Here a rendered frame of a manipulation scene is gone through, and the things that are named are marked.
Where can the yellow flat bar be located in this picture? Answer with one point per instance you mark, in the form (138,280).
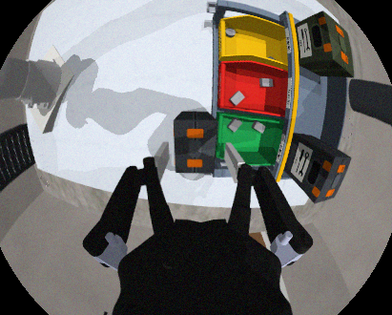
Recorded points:
(296,96)

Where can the red open bin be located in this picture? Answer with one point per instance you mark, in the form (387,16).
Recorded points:
(244,76)

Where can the yellow open bin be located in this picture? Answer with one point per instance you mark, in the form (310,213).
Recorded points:
(256,38)

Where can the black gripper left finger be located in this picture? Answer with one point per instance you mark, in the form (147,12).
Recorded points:
(106,242)

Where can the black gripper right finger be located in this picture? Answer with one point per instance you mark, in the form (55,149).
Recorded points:
(289,240)

